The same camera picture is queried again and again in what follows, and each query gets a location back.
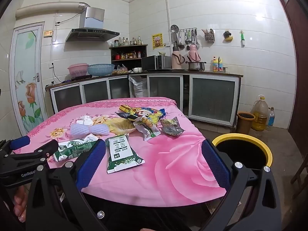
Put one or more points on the bag of bread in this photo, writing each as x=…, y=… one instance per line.
x=120, y=70

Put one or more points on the green and white milk pouch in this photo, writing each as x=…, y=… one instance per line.
x=121, y=152

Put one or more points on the white woven sack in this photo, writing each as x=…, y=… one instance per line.
x=139, y=87

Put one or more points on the person's left hand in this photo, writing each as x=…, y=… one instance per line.
x=20, y=207

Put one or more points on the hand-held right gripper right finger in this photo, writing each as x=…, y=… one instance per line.
x=216, y=166

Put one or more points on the blue plastic basket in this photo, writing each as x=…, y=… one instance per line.
x=100, y=69

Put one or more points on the small blue label bottle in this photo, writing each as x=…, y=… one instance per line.
x=270, y=118

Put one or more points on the steel cooking pot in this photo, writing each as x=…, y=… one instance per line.
x=195, y=66

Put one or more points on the brown wooden door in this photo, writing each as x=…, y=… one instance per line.
x=297, y=53

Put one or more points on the black bin with yellow rim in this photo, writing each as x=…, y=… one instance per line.
x=240, y=154

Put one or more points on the rack of hanging kitchen utensils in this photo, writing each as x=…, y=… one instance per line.
x=186, y=37

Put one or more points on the wooden chair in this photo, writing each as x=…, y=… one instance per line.
x=299, y=173

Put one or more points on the small white paper packet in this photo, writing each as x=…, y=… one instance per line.
x=90, y=138

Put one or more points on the yellow wall poster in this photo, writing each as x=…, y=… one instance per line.
x=157, y=41

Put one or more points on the lavender foam fruit net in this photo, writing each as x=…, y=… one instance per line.
x=89, y=129

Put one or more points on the grey silver snack wrapper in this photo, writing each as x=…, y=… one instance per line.
x=172, y=127

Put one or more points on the beige thermos jug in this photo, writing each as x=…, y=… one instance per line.
x=176, y=60

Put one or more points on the white green printed snack wrapper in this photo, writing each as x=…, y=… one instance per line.
x=145, y=130

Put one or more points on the black microwave oven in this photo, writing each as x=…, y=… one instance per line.
x=151, y=62

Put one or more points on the crumpled blue plastic glove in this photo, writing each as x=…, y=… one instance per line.
x=163, y=112

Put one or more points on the brown plastic bucket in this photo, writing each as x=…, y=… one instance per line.
x=245, y=124

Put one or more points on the pink thermos jug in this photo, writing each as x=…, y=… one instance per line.
x=193, y=54

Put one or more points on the wall chopstick holder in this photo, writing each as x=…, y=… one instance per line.
x=208, y=37

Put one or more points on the silver exhaust duct pipe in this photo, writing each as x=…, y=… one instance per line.
x=48, y=8

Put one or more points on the colourful cartoon snack bag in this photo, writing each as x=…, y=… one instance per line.
x=149, y=114

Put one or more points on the large cooking oil jug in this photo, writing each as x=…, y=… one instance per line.
x=259, y=115

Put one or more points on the orange wall box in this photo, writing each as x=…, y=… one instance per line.
x=48, y=34

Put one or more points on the green and white brush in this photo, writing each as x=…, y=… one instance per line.
x=242, y=38

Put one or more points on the pink plastic colander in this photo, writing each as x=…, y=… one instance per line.
x=77, y=69

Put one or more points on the kitchen counter cabinet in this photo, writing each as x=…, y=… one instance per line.
x=211, y=98

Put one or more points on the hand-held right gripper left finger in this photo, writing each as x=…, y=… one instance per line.
x=91, y=163

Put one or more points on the glass door with flower print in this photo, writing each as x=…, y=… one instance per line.
x=27, y=77

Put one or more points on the row of spice jars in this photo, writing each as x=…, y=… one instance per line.
x=130, y=55

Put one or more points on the pink floral blanket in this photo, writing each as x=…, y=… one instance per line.
x=173, y=163

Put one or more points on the white tissue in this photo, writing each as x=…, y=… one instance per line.
x=85, y=120

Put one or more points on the steel range hood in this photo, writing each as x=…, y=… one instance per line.
x=92, y=28

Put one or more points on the yellow detergent bottle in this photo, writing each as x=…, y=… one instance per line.
x=215, y=65

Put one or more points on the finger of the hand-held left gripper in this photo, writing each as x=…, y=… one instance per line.
x=20, y=142
x=45, y=150

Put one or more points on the green milk carton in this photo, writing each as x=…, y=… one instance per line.
x=74, y=148

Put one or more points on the yellow red carton box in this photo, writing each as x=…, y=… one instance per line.
x=127, y=110

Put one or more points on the dark wooden shelf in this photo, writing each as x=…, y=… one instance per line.
x=144, y=50

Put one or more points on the row of condiment bottles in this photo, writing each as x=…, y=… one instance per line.
x=125, y=42

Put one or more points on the yellow and black wall hanger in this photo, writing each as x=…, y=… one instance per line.
x=228, y=36

